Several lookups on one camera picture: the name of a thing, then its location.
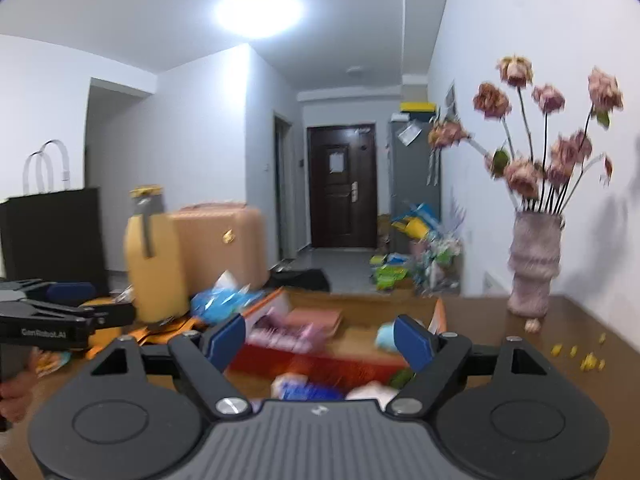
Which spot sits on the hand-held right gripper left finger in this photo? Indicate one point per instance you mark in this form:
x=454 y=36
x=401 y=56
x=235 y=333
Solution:
x=227 y=341

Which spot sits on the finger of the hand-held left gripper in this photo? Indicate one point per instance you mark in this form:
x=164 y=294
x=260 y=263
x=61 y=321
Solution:
x=75 y=316
x=65 y=291

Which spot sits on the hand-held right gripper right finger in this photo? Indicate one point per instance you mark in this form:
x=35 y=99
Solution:
x=412 y=342

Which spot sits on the blue plush toy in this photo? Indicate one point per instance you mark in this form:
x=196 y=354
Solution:
x=386 y=336

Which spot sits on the red orange cardboard box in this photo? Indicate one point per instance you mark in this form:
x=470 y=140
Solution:
x=360 y=310

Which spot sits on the white yellow plush toy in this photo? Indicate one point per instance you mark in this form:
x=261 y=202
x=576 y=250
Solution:
x=372 y=391

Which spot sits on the pink layered sponge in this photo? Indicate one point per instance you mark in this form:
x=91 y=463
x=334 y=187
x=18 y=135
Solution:
x=320 y=320

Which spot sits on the person's left hand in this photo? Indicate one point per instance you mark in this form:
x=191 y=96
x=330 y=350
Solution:
x=16 y=396

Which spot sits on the clear snack packet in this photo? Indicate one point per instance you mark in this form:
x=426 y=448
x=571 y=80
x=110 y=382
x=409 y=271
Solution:
x=50 y=361

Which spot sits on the blue tissue pack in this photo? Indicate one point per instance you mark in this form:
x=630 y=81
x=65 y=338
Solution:
x=225 y=301

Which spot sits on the black paper bag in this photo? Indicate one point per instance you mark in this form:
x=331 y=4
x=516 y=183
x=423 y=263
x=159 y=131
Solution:
x=50 y=235

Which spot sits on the orange flat spatula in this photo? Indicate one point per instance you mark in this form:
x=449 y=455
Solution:
x=165 y=332

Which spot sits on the green packet on floor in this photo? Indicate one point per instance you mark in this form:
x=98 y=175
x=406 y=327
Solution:
x=391 y=275

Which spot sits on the yellow thermos jug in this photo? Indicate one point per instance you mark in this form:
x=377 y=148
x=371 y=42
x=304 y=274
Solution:
x=152 y=270

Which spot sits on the blue white small box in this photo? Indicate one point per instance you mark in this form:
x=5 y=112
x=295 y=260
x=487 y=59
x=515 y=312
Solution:
x=305 y=390

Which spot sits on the black bag on floor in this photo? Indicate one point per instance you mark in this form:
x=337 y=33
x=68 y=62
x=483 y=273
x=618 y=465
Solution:
x=300 y=280

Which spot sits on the pink ribbed suitcase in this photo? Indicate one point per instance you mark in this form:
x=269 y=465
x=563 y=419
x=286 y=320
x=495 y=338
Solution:
x=220 y=245

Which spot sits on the brown cardboard box on floor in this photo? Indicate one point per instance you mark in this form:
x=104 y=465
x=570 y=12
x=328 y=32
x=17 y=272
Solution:
x=382 y=232

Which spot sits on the fallen dried rose bud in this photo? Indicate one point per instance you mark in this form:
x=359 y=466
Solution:
x=533 y=325

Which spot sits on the pink textured vase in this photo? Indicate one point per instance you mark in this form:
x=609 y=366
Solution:
x=532 y=265

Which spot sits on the dark brown entrance door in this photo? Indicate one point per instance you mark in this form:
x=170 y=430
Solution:
x=342 y=200

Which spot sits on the grey tall cabinet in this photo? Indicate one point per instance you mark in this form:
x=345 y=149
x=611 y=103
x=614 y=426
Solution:
x=412 y=175

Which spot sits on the scattered yellow petals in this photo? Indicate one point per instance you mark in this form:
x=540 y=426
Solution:
x=590 y=361

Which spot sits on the white folded umbrella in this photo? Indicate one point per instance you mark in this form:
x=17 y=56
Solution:
x=434 y=160

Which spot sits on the white paper on door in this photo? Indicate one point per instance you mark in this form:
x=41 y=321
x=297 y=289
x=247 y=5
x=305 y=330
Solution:
x=336 y=161

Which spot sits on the dried pink roses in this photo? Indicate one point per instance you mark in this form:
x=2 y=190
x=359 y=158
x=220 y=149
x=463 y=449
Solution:
x=522 y=177

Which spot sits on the clear plastic bag on cabinet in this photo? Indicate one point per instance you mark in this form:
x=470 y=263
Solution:
x=408 y=132

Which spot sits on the yellow black box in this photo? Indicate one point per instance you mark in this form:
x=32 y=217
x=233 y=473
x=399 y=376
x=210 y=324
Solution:
x=419 y=106

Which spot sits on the small ceiling lamp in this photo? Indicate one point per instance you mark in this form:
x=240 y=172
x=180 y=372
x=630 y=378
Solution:
x=356 y=70

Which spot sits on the round ceiling light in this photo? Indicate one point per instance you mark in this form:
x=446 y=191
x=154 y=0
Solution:
x=260 y=10

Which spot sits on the purple coral wall sticker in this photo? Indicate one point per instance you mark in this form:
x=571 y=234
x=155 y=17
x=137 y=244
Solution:
x=456 y=212

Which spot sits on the side door frame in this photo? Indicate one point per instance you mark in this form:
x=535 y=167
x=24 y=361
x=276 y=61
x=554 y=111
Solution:
x=281 y=185

